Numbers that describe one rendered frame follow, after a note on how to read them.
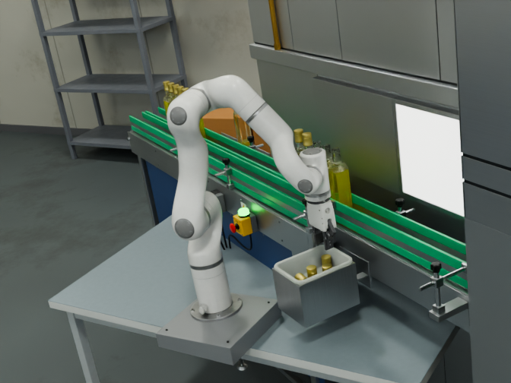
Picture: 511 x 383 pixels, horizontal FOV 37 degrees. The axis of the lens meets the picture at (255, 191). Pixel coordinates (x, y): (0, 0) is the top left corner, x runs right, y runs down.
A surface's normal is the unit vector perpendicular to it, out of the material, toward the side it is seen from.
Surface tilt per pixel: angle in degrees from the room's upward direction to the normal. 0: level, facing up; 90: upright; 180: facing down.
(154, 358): 0
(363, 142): 90
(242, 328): 2
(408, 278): 90
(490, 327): 90
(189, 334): 2
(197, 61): 90
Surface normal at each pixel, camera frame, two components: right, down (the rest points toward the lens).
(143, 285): -0.15, -0.91
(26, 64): -0.52, 0.40
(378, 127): -0.86, 0.31
